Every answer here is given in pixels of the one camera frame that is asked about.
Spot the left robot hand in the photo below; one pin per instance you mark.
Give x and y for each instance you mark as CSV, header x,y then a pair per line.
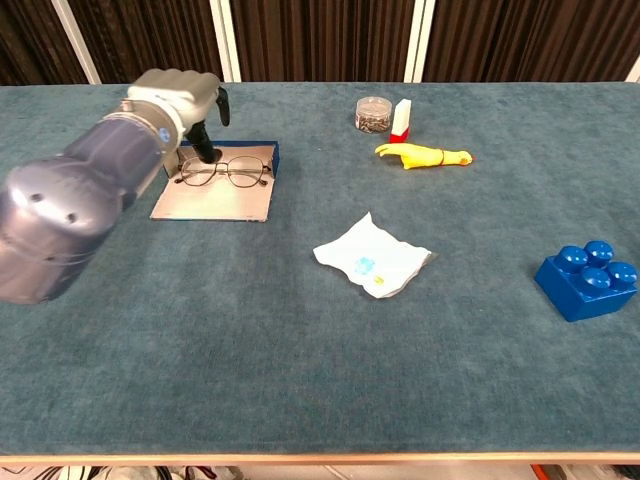
x,y
185,92

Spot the thin metal-frame eyeglasses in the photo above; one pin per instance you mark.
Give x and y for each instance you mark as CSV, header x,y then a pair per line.
x,y
245,172

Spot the blue glasses case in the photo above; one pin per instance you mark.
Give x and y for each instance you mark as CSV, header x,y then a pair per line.
x,y
215,202

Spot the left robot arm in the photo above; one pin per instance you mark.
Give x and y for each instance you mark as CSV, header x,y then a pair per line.
x,y
65,210

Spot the dark pleated curtain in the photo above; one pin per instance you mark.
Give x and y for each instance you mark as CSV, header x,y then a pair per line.
x,y
320,40

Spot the clear round jar of clips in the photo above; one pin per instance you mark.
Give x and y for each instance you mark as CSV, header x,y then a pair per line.
x,y
372,117

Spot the white and red block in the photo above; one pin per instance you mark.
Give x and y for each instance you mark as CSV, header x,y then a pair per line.
x,y
401,120

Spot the yellow rubber chicken toy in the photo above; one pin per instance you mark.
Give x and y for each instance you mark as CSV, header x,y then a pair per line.
x,y
420,156

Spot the white plastic packet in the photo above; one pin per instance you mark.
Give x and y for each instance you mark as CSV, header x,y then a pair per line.
x,y
372,255

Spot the blue velvet table cloth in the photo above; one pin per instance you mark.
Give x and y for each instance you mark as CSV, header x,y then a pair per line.
x,y
320,375

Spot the blue toy building brick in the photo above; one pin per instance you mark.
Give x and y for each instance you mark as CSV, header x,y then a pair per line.
x,y
580,295

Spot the white frame post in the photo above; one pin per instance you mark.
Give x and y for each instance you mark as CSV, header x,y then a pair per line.
x,y
225,40
635,75
419,40
76,40

